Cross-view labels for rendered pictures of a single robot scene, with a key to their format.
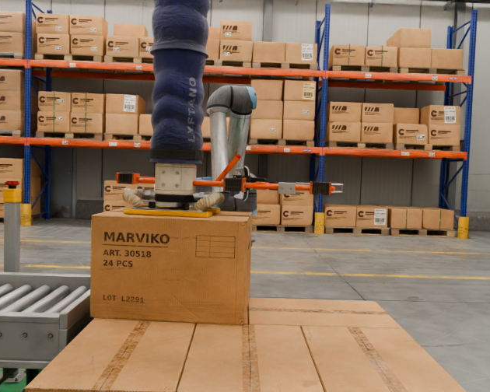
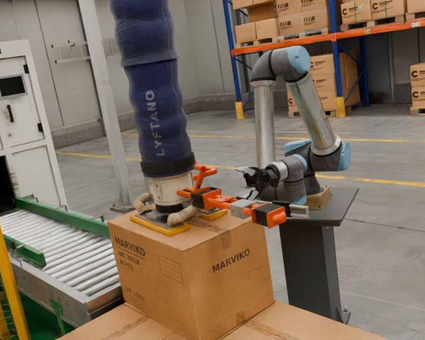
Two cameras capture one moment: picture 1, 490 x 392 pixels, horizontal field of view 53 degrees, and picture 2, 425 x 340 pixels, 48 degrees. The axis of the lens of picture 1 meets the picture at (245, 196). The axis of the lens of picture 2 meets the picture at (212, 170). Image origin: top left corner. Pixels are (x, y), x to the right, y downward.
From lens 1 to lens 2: 1.66 m
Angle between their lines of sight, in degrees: 50
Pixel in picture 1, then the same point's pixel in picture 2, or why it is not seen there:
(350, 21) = not seen: outside the picture
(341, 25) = not seen: outside the picture
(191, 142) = (160, 156)
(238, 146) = (305, 114)
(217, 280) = (177, 299)
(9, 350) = (73, 316)
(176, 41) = (125, 59)
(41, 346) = (83, 320)
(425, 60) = not seen: outside the picture
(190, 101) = (152, 115)
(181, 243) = (151, 258)
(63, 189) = (381, 75)
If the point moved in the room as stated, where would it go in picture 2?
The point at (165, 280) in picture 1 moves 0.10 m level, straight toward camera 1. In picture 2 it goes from (150, 287) to (132, 299)
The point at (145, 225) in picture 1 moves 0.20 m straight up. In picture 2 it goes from (130, 237) to (121, 191)
